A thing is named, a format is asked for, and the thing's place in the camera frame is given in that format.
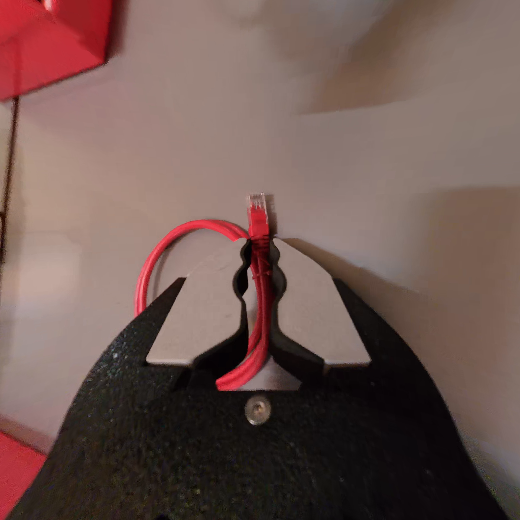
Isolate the red plastic tray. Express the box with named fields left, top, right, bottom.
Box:
left=0, top=0, right=114, bottom=102
left=0, top=430, right=48, bottom=517

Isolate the red ethernet cable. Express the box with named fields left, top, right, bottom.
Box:
left=134, top=193, right=274, bottom=392

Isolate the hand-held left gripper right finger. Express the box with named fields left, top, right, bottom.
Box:
left=269, top=238, right=372, bottom=368

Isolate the thin black cable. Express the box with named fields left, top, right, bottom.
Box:
left=0, top=97, right=21, bottom=265

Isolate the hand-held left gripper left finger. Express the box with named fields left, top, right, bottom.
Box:
left=145, top=239, right=249, bottom=367

